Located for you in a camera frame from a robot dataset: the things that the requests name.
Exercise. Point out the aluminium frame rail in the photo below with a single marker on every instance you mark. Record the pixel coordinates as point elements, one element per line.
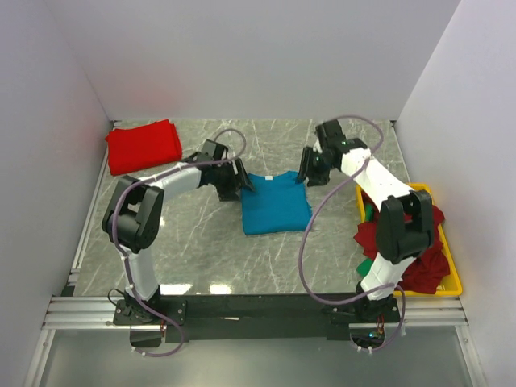
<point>95,313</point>

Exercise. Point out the black base beam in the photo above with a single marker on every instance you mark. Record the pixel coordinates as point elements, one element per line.
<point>232,316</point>

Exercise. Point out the green t shirt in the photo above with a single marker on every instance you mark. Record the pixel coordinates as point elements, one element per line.
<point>364,267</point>

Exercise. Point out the folded red t shirt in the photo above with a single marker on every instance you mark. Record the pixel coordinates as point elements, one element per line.
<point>144,147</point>

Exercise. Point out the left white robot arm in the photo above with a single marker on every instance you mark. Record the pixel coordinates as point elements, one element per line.
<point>132,219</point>

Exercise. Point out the dark red t shirt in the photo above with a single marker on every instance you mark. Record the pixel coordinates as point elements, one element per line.
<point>426,273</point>

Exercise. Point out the yellow plastic bin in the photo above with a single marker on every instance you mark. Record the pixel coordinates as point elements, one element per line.
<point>450,286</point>

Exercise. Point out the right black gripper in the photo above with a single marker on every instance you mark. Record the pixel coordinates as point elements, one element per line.
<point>313,170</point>

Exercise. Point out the blue t shirt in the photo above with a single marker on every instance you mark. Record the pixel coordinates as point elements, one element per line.
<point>277,204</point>

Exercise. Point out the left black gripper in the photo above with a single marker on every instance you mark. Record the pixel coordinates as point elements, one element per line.
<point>232,177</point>

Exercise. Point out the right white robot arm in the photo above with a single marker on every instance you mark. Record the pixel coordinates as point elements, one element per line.
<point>405,225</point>

